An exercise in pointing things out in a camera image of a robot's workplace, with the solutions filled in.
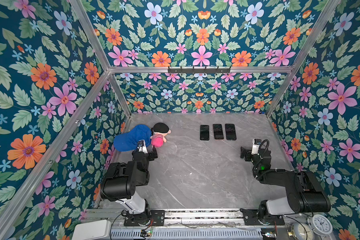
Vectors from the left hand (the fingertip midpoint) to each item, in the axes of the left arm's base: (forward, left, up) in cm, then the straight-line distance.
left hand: (147, 143), depth 91 cm
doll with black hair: (+11, -6, -3) cm, 13 cm away
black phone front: (+14, -38, -11) cm, 42 cm away
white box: (-43, +20, -4) cm, 48 cm away
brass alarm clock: (-49, -74, -4) cm, 89 cm away
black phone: (+14, -49, -11) cm, 52 cm away
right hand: (-5, -64, -2) cm, 64 cm away
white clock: (-48, -85, -5) cm, 98 cm away
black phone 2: (+12, -57, -9) cm, 59 cm away
